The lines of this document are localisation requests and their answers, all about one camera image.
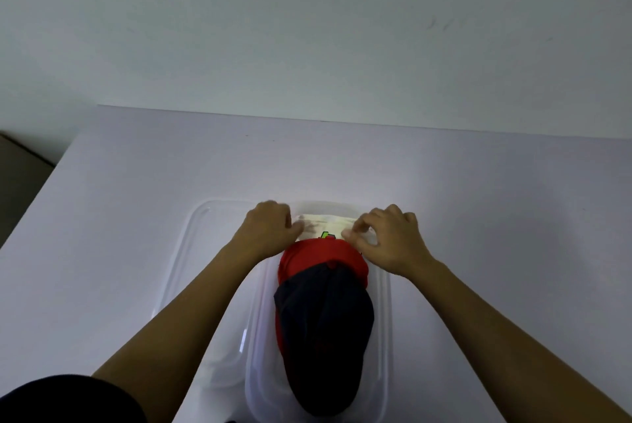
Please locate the person's right forearm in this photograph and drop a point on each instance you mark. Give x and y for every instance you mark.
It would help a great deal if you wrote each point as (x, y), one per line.
(498, 353)

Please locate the person's left thumb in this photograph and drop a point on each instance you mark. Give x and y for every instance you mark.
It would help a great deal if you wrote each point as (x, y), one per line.
(296, 230)

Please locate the black shirt sleeve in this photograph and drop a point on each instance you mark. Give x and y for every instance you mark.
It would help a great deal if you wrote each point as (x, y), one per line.
(69, 400)

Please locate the person's right hand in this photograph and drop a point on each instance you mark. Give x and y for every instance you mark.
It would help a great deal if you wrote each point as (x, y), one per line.
(397, 245)

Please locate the clear plastic box lid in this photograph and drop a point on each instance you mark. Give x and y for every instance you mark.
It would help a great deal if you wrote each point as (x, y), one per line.
(187, 260)

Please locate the person's left forearm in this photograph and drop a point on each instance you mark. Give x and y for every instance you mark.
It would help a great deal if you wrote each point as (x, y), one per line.
(192, 324)

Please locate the person's left hand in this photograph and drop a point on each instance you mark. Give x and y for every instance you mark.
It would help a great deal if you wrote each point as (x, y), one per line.
(264, 232)

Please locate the cream cap with green print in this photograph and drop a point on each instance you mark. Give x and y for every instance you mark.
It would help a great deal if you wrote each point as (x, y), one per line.
(332, 225)

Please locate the red and navy cap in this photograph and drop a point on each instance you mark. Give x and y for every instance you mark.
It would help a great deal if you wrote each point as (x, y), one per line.
(326, 319)

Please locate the person's right thumb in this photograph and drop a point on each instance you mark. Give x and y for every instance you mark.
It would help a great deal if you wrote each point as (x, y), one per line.
(356, 240)

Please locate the clear plastic storage box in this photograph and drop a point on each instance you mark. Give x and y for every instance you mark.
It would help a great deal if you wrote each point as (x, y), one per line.
(382, 339)

